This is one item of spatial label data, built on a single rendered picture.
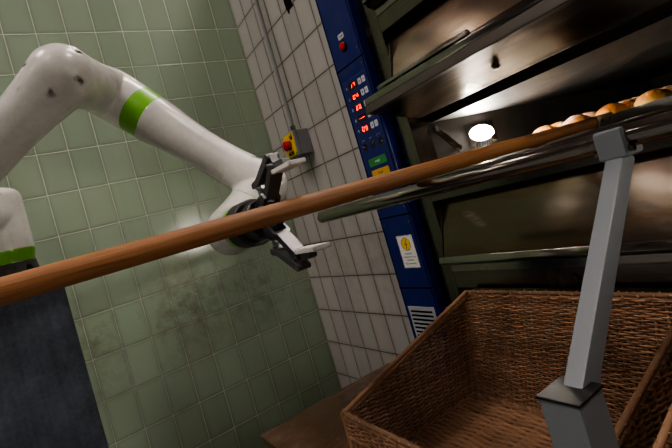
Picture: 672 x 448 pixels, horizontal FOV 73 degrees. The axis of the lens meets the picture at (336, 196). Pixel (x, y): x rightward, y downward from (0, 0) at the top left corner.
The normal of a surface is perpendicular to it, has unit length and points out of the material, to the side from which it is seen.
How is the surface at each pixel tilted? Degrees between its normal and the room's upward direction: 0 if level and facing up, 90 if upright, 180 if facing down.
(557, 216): 70
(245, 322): 90
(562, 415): 90
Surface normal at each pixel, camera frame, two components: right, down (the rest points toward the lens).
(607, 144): -0.81, 0.22
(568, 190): -0.86, -0.12
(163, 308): 0.51, -0.17
